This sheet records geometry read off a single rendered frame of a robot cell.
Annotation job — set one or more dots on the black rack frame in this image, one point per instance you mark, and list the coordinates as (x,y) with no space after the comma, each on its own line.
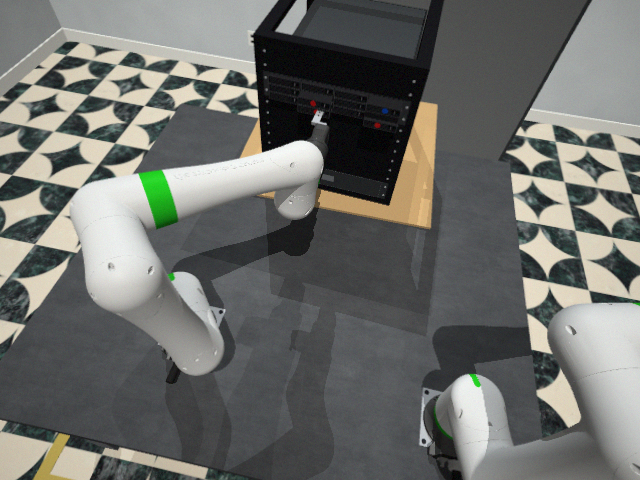
(362,45)

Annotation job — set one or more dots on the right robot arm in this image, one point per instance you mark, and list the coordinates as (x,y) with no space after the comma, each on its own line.
(597,346)

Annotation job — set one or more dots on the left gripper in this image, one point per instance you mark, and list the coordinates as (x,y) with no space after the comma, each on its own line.
(320,134)

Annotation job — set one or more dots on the flat tan wooden board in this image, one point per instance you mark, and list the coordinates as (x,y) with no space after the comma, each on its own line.
(411,202)

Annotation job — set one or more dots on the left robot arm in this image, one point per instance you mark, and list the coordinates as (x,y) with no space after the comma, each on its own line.
(123,273)

